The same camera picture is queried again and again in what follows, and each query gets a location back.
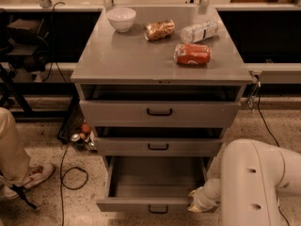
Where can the metal clamp bracket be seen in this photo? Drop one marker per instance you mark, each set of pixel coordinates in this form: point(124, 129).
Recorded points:
point(256, 75)

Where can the pile of toy food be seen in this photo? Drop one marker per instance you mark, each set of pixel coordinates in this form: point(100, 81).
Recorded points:
point(81, 140)

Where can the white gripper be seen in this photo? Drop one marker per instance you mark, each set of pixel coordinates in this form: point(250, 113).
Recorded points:
point(204, 197)

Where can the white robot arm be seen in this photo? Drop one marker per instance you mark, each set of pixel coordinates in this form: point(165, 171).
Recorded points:
point(254, 175)

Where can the grey bottom drawer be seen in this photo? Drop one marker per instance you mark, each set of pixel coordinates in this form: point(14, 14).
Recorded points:
point(157, 185)

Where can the grey metal drawer cabinet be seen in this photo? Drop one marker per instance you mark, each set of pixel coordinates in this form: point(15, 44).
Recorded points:
point(127, 67)

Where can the grey top drawer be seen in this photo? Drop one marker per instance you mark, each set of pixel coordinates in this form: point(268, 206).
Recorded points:
point(159, 113)

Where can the clear plastic water bottle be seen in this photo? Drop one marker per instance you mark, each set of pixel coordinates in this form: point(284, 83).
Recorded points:
point(198, 32)

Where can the white ceramic bowl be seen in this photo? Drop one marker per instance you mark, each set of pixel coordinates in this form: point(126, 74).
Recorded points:
point(122, 19)

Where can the gold crumpled snack can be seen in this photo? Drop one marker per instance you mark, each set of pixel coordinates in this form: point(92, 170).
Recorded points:
point(159, 30)

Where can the person leg beige trousers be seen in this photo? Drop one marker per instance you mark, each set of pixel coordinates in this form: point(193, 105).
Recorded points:
point(14, 161)

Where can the black tripod leg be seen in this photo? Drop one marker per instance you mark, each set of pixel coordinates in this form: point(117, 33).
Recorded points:
point(19, 190)

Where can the grey middle drawer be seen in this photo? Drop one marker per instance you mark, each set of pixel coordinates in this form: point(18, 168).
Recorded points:
point(158, 146)

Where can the grey drawer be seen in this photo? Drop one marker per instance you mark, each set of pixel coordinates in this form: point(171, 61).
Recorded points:
point(157, 185)
point(159, 113)
point(158, 146)

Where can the black camera equipment stand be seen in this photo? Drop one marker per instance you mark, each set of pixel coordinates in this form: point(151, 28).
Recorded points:
point(24, 45)

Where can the white red sneaker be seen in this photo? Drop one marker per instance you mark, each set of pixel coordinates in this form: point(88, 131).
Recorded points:
point(36, 176)

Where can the red soda can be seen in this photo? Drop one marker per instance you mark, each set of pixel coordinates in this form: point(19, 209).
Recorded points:
point(192, 54)

